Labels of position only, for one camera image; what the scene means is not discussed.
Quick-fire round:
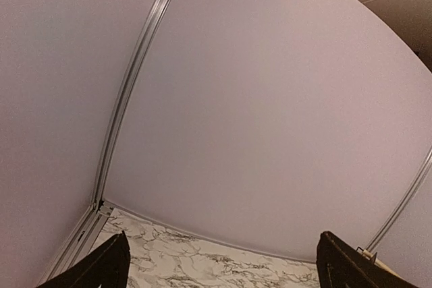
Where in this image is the aluminium frame post right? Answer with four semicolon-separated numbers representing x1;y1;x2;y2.
366;146;432;252

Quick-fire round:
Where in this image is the aluminium frame post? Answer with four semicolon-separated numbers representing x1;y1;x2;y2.
43;0;190;282
366;146;432;252

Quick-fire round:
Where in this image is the aluminium frame post left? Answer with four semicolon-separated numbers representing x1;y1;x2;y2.
43;0;190;282

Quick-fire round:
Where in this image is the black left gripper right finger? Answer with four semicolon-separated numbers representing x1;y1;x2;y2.
316;231;415;288

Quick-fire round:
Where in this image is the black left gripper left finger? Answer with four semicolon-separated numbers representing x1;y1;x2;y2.
39;232;130;288

